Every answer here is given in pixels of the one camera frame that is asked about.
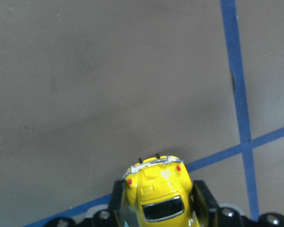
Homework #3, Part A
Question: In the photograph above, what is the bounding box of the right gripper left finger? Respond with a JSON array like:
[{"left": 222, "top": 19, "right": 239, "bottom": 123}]
[{"left": 44, "top": 180, "right": 125, "bottom": 227}]

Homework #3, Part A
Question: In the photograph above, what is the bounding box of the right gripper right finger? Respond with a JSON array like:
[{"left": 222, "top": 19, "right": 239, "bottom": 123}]
[{"left": 192, "top": 180, "right": 284, "bottom": 227}]

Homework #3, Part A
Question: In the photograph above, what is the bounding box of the yellow beetle toy car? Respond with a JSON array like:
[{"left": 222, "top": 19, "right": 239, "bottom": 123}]
[{"left": 123, "top": 154, "right": 199, "bottom": 227}]

